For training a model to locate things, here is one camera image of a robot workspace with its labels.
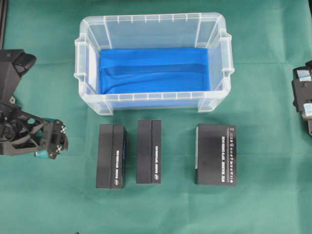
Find clear plastic storage case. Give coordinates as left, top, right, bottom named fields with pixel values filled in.
left=74, top=13, right=234, bottom=116

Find green table cloth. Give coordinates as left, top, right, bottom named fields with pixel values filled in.
left=0, top=0, right=312, bottom=234

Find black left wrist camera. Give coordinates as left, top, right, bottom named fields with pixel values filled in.
left=0, top=49, right=37, bottom=103

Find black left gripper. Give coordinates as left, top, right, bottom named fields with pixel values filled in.
left=0, top=102, right=68, bottom=159

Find black box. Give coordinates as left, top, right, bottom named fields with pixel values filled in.
left=96, top=124, right=127, bottom=189
left=195, top=124, right=237, bottom=187
left=136, top=119, right=161, bottom=184

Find blue plastic insert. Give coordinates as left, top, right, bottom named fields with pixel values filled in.
left=97, top=48, right=210, bottom=95

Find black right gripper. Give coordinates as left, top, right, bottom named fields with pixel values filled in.
left=292, top=60, right=312, bottom=136

